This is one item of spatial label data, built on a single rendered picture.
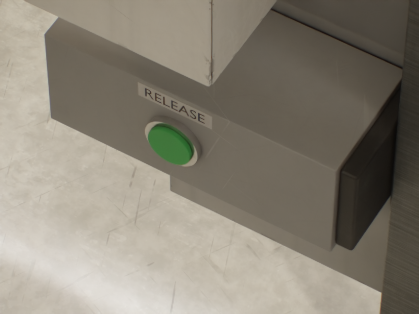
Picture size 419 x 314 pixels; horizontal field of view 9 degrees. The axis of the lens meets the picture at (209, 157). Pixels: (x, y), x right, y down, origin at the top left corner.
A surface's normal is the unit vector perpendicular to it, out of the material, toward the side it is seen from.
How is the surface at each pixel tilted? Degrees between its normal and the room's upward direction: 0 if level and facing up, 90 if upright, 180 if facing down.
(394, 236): 90
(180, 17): 90
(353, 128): 0
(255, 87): 0
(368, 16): 90
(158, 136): 90
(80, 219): 0
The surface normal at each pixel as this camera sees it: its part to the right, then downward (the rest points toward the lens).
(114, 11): -0.51, 0.68
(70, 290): 0.00, -0.61
